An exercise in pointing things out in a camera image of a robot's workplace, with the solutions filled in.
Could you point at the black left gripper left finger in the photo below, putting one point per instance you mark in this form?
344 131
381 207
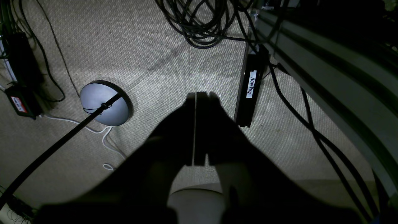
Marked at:
137 192

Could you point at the black power strip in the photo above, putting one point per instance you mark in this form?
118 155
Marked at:
21 58

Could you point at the aluminium table frame rail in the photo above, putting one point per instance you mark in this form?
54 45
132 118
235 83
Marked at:
352 78

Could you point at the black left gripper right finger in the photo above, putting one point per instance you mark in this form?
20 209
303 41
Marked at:
255 190

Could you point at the black adapter red label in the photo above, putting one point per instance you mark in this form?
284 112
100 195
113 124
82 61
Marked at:
23 101

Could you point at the black lamp pole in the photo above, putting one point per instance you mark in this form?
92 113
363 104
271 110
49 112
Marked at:
43 157

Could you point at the black labelled power brick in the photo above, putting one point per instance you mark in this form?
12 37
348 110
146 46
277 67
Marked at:
253 71

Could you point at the round grey lamp base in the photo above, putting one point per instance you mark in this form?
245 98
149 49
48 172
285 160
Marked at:
102 93

